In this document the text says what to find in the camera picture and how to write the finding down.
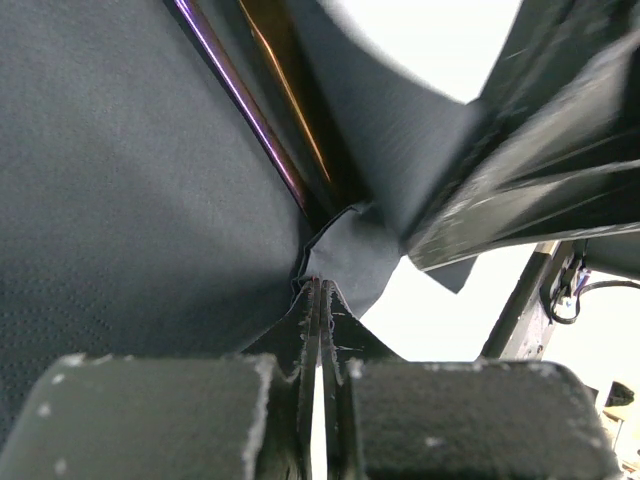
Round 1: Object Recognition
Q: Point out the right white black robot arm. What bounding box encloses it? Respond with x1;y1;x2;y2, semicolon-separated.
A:
406;1;639;277

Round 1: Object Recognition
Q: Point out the gold knife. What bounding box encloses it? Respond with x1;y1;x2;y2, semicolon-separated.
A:
239;0;357;207

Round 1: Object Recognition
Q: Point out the purple fork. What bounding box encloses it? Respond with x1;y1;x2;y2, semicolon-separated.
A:
174;0;315;213

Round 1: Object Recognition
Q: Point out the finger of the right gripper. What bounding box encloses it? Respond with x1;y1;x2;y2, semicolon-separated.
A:
475;1;639;150
408;31;639;270

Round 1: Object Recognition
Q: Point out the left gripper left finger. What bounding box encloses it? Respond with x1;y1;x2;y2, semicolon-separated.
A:
1;280;320;479

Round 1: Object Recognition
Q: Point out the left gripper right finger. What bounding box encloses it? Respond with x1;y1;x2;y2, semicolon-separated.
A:
319;281;622;479

